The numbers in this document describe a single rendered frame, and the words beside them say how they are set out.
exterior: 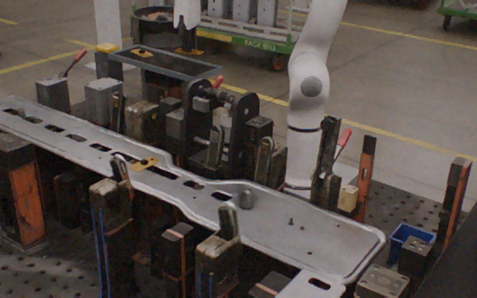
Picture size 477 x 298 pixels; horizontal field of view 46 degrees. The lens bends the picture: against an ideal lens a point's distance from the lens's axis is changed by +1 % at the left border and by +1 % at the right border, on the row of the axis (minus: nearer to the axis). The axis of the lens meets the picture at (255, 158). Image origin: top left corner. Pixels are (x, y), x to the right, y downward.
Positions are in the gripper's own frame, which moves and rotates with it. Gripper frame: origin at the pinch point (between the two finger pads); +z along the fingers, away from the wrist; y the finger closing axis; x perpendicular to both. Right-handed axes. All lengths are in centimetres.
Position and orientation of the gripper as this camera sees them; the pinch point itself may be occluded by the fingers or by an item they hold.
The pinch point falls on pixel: (189, 43)
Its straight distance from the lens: 175.5
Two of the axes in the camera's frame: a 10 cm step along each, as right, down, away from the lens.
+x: 9.5, 1.7, -2.5
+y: -3.0, 4.3, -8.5
